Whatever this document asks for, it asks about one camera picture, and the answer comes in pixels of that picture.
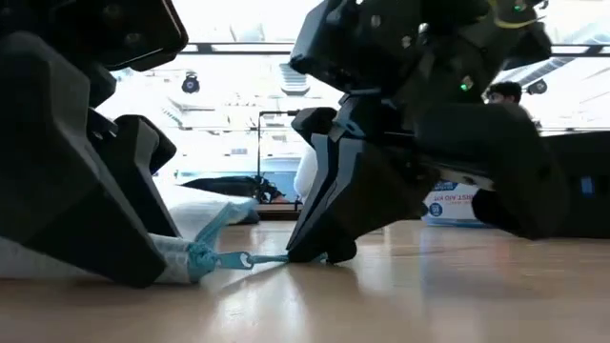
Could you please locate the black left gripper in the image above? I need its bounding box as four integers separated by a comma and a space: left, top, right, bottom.
0, 0, 190, 238

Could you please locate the black rectangular device box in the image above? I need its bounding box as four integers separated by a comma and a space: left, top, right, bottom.
538, 131, 610, 239

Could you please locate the white mesh blue-zipper pouch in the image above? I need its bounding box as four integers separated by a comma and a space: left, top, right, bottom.
0, 183, 330, 287

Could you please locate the blue first aid kit box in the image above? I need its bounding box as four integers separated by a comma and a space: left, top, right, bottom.
421, 166, 497, 228

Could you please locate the black background robot station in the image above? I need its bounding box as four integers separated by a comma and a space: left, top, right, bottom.
255, 175, 287, 204

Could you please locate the black metal table frame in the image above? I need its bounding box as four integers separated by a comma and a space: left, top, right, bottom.
254, 209, 302, 221

